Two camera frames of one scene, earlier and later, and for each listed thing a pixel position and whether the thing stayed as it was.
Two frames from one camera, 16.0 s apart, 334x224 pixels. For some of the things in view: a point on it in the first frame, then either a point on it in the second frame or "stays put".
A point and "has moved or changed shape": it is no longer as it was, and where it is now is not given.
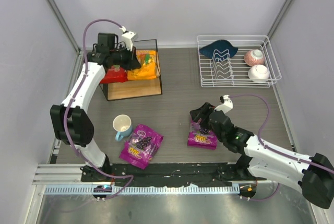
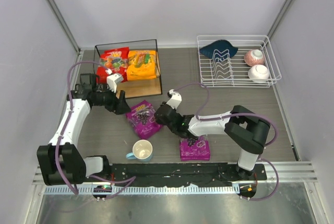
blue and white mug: [122, 124] to [142, 150]
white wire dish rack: [237, 61] stays put
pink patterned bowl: [253, 57] stays put
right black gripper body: [199, 113] to [162, 115]
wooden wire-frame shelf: [136, 88] stays put
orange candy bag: [147, 58] stays put
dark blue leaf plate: [219, 49] stays put
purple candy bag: [142, 146] to [142, 117]
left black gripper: [133, 60] to [115, 101]
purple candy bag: [200, 137] has moved or changed shape
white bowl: [258, 73] stays put
